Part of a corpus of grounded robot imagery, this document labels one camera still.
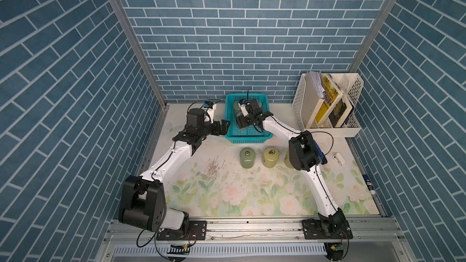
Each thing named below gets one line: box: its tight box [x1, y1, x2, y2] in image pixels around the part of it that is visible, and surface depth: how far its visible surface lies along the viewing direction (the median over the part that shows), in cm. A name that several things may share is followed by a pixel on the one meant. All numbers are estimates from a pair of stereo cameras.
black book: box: [328, 93, 353, 128], surface depth 96 cm
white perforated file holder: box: [291, 72, 365, 137], surface depth 100 cm
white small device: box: [332, 152, 346, 167], surface depth 95 cm
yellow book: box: [315, 73, 344, 126], surface depth 98 cm
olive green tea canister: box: [262, 146, 280, 169], surface depth 90 cm
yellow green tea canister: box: [239, 147, 256, 169], surface depth 90 cm
